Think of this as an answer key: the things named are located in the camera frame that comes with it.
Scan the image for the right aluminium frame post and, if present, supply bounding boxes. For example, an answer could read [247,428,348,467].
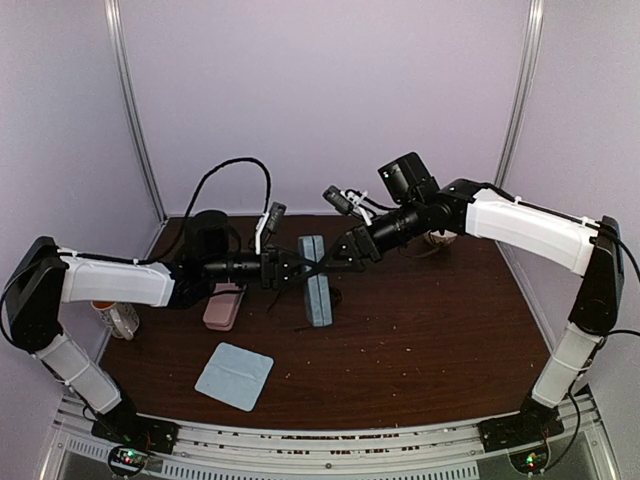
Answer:
[494,0,545,187]

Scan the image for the left light blue cloth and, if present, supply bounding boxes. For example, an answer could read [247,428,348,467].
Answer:
[194,342,274,412]

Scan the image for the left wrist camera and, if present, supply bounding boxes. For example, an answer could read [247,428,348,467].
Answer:
[254,202,287,254]

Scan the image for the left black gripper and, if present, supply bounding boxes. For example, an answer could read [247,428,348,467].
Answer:
[203,243,319,291]

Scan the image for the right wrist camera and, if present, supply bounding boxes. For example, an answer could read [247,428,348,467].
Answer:
[323,185,392,226]

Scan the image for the patterned mug orange inside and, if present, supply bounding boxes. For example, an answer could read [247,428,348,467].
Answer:
[91,301,139,341]

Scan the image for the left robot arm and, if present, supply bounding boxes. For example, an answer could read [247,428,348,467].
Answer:
[2,210,320,444]

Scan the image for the pink glasses case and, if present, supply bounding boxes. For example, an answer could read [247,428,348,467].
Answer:
[203,284,245,332]

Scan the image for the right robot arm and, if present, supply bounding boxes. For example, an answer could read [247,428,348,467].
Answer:
[318,152,624,442]

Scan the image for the dark sunglasses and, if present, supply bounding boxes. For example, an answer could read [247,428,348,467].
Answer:
[266,286,343,328]

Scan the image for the aluminium front rail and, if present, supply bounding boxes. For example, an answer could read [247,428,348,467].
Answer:
[39,394,624,480]

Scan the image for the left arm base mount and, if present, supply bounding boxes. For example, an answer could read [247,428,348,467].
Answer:
[91,417,179,478]

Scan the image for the left aluminium frame post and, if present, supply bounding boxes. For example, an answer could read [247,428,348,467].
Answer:
[104,0,167,223]

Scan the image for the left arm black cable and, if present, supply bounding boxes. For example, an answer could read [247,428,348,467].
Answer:
[0,157,274,346]

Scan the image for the aluminium frame post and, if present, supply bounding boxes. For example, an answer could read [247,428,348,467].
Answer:
[104,0,167,223]
[494,0,545,187]

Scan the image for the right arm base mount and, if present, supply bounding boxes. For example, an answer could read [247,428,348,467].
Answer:
[478,414,565,475]

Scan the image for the grey-blue glasses case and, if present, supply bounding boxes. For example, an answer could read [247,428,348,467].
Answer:
[298,235,330,322]

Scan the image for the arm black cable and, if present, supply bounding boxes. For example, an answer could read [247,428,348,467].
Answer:
[479,182,640,451]
[0,157,274,346]

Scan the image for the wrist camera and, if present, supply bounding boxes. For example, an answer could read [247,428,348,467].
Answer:
[254,202,287,254]
[323,185,392,226]

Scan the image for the white ceramic bowl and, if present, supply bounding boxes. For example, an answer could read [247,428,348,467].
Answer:
[424,231,457,248]

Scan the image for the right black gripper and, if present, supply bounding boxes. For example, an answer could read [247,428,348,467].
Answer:
[317,197,427,272]

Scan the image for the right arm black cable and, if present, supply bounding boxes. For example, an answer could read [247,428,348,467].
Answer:
[479,182,640,451]

